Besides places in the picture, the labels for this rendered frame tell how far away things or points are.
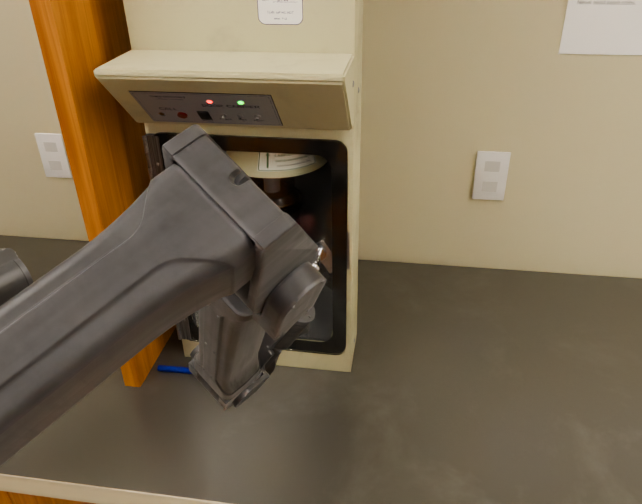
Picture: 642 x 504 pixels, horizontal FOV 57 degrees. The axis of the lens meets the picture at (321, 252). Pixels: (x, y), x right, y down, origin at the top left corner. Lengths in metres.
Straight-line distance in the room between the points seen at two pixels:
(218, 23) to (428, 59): 0.54
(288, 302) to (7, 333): 0.16
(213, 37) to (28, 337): 0.65
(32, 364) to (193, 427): 0.78
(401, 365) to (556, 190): 0.54
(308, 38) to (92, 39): 0.31
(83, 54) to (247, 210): 0.65
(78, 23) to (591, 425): 0.99
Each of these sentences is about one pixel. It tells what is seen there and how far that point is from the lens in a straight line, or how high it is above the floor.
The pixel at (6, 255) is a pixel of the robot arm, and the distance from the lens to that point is 0.84.
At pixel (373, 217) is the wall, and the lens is 1.41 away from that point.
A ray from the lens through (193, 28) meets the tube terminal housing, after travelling 0.88.
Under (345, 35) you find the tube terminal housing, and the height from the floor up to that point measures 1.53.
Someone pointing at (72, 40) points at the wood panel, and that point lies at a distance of 0.89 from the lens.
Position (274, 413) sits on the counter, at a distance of 1.04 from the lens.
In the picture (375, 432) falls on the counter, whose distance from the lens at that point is 1.01.
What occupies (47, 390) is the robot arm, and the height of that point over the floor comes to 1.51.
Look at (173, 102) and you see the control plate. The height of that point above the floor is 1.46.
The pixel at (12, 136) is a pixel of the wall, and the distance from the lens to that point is 1.65.
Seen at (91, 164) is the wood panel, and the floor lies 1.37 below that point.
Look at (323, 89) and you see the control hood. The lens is 0.75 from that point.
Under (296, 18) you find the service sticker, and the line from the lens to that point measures 0.84.
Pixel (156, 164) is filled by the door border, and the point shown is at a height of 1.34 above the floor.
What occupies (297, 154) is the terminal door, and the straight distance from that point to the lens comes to 0.88.
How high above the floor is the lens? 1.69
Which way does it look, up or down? 31 degrees down
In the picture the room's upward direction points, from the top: 1 degrees counter-clockwise
